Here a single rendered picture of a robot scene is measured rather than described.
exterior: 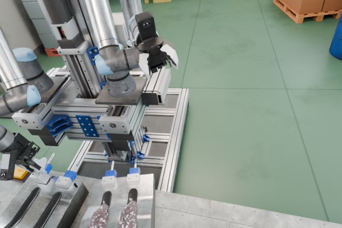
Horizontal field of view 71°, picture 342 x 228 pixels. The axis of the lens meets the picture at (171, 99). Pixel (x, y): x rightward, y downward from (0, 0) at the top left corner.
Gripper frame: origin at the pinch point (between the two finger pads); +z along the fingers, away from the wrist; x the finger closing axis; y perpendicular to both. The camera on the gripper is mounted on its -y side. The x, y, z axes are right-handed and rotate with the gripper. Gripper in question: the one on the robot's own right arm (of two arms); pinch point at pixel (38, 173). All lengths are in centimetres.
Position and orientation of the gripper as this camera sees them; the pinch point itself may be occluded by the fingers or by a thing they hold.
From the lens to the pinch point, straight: 120.2
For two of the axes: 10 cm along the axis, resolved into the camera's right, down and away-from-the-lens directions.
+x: -9.3, 0.2, 3.6
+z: 2.8, 6.7, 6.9
